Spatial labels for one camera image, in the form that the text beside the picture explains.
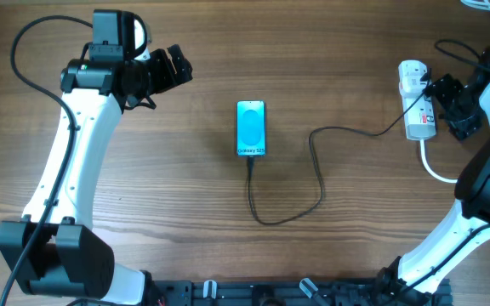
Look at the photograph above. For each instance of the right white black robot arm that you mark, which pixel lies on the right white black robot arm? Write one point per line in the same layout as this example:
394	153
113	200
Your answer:
413	278

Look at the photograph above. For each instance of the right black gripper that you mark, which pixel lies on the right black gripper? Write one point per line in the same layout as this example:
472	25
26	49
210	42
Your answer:
459	126

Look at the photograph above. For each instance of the turquoise screen Galaxy smartphone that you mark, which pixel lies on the turquoise screen Galaxy smartphone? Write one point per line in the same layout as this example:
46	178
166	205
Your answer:
250	128

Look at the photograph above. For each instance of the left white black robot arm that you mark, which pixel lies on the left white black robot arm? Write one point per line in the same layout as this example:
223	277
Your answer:
52	250

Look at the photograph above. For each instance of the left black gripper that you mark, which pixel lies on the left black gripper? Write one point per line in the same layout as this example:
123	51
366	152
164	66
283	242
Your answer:
168	79

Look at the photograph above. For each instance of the white power strip socket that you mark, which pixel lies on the white power strip socket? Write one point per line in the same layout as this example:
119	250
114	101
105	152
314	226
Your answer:
419	120

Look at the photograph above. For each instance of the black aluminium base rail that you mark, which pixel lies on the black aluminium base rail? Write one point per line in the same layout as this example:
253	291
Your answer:
353	292

